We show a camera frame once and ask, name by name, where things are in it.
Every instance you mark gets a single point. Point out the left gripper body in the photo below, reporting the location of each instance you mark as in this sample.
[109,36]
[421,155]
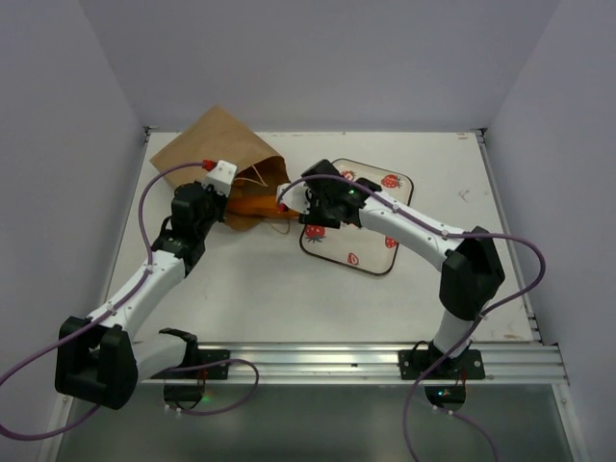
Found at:
[216,203]

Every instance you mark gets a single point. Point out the orange fake baguette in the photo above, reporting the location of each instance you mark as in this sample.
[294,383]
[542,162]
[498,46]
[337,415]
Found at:
[257,206]

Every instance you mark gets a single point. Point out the brown paper bag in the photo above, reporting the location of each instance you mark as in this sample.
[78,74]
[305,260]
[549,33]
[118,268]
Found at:
[218,136]

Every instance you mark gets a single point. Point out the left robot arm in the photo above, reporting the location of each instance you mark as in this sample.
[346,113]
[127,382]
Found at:
[100,360]

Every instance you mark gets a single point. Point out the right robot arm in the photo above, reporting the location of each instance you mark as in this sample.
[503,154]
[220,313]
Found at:
[469,265]

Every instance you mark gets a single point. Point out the strawberry print tray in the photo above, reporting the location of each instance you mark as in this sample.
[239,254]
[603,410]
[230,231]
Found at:
[354,247]

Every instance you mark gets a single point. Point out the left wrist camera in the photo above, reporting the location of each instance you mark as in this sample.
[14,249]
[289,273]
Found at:
[220,176]

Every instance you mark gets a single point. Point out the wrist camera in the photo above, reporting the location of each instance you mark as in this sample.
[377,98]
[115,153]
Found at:
[293,203]
[220,176]

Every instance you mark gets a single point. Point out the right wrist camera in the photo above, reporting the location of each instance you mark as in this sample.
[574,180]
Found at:
[293,203]

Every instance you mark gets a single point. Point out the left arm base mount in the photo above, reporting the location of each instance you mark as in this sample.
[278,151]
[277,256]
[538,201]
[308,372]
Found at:
[200,367]

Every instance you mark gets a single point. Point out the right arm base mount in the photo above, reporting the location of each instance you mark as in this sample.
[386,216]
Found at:
[456,372]

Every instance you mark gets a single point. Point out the aluminium frame rail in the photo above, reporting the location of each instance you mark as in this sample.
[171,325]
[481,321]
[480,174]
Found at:
[288,363]

